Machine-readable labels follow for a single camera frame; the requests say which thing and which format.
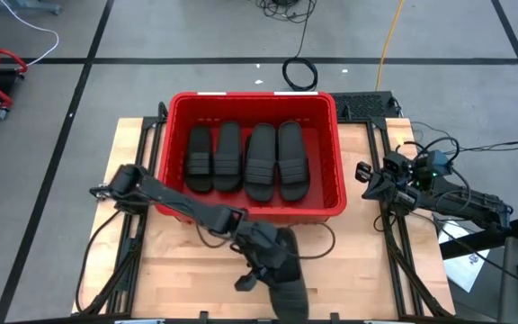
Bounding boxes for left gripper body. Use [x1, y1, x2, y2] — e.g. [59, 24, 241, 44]
[231, 220, 290, 271]

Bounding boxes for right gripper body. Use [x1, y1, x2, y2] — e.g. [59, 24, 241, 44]
[382, 173, 422, 212]

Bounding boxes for black rubber slide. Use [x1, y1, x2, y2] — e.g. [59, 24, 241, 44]
[184, 124, 215, 194]
[276, 120, 310, 203]
[267, 227, 309, 323]
[244, 122, 278, 203]
[213, 120, 245, 193]

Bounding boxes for red plastic bin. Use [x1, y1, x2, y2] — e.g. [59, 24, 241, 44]
[157, 91, 348, 225]

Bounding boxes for black computer box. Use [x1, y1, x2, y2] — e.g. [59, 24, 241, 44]
[330, 91, 399, 122]

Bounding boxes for white paper sheet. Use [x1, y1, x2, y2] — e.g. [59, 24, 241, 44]
[438, 220, 492, 293]

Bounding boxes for grey metal floor stand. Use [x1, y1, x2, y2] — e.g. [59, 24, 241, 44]
[0, 0, 63, 15]

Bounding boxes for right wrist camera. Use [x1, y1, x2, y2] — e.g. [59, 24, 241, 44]
[382, 151, 407, 176]

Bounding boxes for black aluminium rig frame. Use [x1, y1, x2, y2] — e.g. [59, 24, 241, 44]
[4, 114, 503, 324]

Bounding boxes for coiled black cable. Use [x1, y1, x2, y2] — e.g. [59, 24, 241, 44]
[281, 17, 319, 92]

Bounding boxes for yellow floor cable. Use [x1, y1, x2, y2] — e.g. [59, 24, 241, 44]
[374, 0, 406, 93]

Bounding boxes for black base cable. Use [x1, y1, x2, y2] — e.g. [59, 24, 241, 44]
[75, 209, 123, 314]

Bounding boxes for tangled black cable bundle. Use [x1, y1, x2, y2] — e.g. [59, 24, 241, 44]
[255, 0, 318, 24]

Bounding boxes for white floor cable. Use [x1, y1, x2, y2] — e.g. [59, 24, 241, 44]
[0, 0, 60, 68]

